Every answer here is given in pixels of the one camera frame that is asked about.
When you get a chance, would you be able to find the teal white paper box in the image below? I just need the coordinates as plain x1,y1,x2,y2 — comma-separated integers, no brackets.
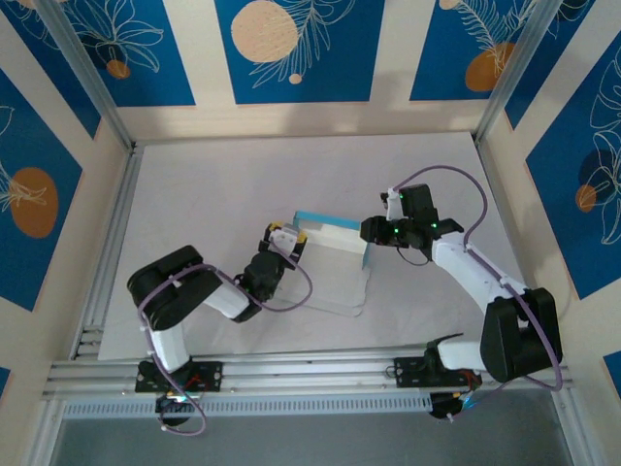
290,210,374,320

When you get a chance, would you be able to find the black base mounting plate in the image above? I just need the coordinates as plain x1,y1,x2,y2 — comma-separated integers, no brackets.
134,361,225,393
393,356,482,389

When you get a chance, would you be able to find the black base electronics housing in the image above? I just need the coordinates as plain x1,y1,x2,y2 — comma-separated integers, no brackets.
429,391,481,421
154,391,198,428

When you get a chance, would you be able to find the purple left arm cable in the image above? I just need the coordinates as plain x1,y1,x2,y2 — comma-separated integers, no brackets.
137,240,314,437

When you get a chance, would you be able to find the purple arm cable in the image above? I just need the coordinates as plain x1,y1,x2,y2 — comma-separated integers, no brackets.
392,165,567,421
137,240,314,437

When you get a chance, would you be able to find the thin black right gripper cable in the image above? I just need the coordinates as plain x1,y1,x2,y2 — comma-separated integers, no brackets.
396,244,433,267

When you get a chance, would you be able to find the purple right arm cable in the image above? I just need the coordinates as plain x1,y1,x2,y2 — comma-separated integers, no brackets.
392,165,567,421

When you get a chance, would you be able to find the aluminium table edge rail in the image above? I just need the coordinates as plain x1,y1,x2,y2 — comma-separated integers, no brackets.
473,131,547,350
69,143,146,361

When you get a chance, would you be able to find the long aluminium frame beam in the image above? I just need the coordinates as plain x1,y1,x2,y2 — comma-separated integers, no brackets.
41,338,576,402

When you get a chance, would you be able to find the grey slotted cable duct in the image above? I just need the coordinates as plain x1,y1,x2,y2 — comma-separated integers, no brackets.
60,393,433,419

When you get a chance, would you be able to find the aluminium corner post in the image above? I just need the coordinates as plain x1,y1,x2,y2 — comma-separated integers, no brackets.
473,0,572,150
34,0,140,152

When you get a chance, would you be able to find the aluminium frame strut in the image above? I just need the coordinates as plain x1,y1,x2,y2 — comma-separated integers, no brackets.
26,397,67,466
550,387,591,466

